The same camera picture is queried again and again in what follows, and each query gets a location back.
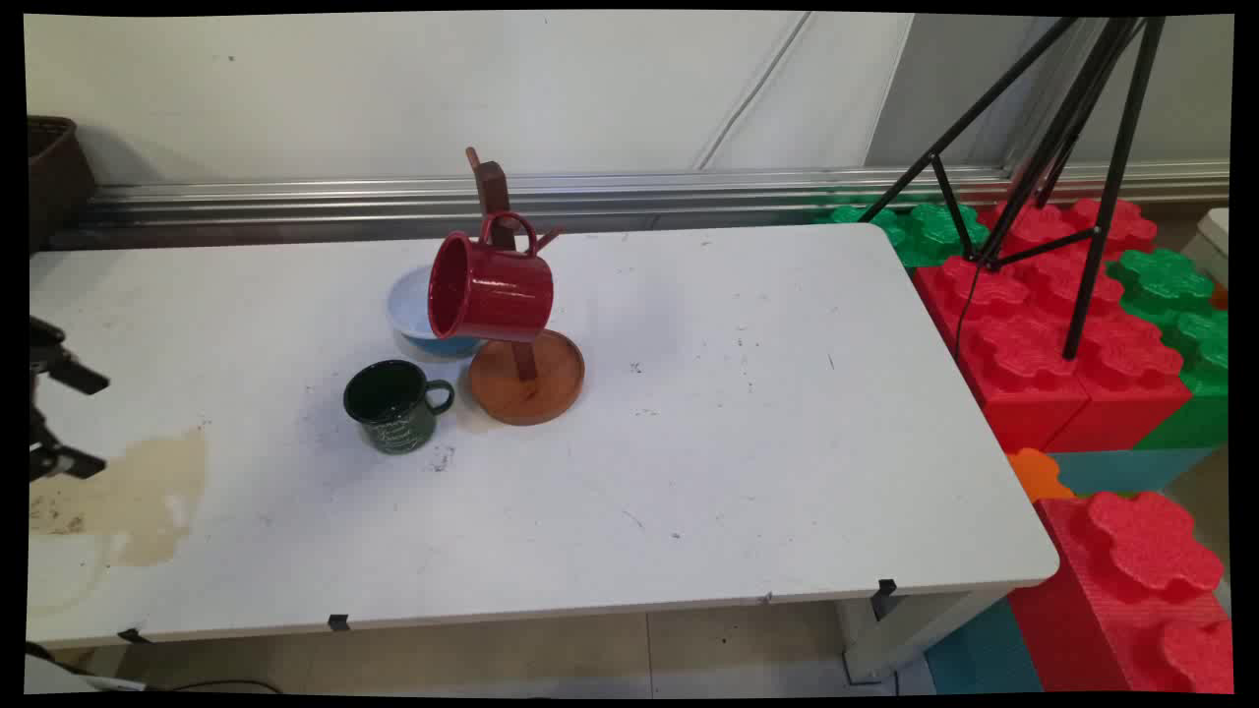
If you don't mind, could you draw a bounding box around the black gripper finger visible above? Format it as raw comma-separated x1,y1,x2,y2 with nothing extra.
30,413,106,483
30,317,109,396

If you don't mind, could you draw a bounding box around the red ceramic mug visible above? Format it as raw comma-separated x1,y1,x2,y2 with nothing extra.
427,211,555,343

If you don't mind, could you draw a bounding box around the brown wicker basket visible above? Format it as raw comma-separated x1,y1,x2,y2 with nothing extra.
28,116,97,253

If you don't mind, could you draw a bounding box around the dark green enamel mug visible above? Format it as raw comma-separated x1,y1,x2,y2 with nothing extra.
342,360,456,455

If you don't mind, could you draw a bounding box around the white and blue bowl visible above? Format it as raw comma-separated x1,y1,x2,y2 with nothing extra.
386,265,483,358

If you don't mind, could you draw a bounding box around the wooden mug tree stand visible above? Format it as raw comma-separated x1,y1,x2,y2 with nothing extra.
464,147,586,426

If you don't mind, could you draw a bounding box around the white table leg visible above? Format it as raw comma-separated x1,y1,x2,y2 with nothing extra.
838,584,1009,685

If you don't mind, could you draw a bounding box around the green foam block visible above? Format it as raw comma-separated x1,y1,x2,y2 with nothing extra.
1109,248,1230,451
814,202,990,268

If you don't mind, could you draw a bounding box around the teal foam block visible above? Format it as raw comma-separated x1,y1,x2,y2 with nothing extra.
925,600,1044,695
1050,447,1221,499

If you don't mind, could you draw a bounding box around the red foam block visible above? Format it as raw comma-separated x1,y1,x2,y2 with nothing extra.
979,197,1193,453
1007,491,1235,694
913,252,1093,454

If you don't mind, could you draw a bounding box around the orange foam block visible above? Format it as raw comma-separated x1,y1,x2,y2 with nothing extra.
1007,447,1075,503

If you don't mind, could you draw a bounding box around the black tripod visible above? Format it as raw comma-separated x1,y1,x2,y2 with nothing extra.
858,15,1168,361

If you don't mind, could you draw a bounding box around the white box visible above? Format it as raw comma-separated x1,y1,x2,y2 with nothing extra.
1194,206,1232,288

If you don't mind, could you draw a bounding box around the black cable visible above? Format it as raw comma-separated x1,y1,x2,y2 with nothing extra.
26,642,281,695

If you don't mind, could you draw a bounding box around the aluminium rail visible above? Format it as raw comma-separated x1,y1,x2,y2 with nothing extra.
49,162,1230,249

